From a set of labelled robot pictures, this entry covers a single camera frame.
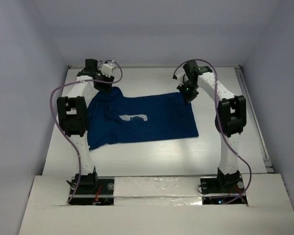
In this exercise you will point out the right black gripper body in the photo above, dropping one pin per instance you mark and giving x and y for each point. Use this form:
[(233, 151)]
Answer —
[(189, 91)]

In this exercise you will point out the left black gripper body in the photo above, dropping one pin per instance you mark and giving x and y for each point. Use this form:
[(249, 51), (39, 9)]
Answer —
[(104, 86)]

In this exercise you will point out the blue t shirt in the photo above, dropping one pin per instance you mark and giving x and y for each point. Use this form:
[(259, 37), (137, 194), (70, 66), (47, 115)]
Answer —
[(115, 118)]

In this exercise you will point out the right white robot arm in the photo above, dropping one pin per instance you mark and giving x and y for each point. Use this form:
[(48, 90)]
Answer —
[(230, 121)]

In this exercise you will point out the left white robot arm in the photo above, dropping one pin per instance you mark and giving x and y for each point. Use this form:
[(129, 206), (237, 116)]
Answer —
[(74, 120)]

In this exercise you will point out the silver foil strip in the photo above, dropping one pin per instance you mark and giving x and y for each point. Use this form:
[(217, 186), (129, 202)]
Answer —
[(157, 191)]

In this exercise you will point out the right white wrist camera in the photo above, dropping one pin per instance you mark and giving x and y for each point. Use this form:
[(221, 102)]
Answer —
[(180, 77)]

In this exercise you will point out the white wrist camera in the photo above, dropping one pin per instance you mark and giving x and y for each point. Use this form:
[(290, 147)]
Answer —
[(180, 77), (107, 69)]

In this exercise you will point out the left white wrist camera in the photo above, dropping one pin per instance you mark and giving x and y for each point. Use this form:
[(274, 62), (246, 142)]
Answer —
[(107, 69)]

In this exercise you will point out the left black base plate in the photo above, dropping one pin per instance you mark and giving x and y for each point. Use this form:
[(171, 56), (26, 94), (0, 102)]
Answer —
[(102, 196)]

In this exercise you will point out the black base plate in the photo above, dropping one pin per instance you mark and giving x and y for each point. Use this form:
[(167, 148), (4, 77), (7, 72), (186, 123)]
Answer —
[(223, 193), (102, 196)]

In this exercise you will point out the aluminium side rail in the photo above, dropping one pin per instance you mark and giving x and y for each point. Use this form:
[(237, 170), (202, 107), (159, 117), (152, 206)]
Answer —
[(253, 119)]

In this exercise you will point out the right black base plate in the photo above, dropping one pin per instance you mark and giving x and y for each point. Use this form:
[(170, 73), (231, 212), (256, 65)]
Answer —
[(223, 193)]

